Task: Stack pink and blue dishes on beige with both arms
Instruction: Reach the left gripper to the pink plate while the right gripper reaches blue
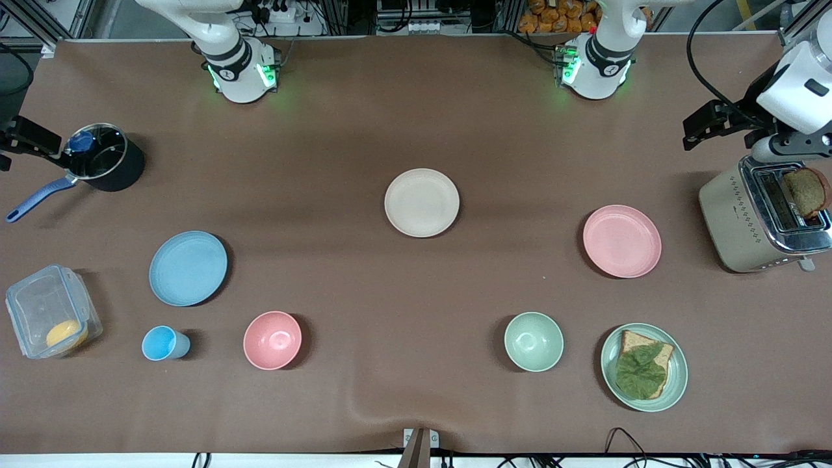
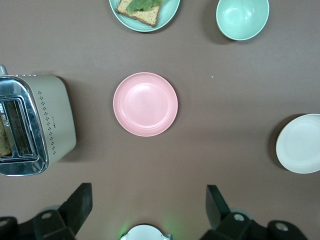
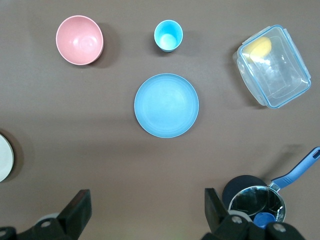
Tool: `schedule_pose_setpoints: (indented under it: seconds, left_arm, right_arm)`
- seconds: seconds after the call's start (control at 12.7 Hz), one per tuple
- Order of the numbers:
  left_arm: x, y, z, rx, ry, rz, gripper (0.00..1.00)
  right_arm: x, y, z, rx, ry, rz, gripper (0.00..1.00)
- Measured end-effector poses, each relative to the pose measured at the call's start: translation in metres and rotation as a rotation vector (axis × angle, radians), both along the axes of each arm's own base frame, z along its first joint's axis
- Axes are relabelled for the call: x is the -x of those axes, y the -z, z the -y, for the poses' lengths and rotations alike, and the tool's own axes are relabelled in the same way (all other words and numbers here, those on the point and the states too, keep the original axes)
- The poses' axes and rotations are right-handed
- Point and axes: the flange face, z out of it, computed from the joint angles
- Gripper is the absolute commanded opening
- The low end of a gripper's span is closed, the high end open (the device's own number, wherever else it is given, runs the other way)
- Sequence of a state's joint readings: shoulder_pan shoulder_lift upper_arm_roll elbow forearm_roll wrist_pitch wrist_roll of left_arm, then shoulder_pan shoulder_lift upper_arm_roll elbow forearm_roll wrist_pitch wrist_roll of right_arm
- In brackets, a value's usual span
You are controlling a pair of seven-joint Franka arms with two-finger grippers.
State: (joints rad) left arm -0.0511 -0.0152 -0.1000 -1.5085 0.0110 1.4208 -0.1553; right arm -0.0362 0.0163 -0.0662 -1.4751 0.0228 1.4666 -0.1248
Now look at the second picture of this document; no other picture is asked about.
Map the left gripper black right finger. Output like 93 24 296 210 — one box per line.
199 184 270 240

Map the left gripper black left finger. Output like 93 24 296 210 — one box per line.
32 182 94 240

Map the pink plate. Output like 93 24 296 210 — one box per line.
112 72 179 138

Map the dark toast slice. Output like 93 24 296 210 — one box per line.
0 119 12 158

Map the beige chrome toaster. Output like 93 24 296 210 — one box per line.
0 64 77 177

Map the beige plate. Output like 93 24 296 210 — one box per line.
275 113 320 175

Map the green bowl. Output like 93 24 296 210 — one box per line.
215 0 270 42

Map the green plate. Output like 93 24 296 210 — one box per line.
108 0 181 33

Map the brown bread slice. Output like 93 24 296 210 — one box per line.
115 0 161 28

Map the green lettuce leaf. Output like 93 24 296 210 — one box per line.
126 0 165 13

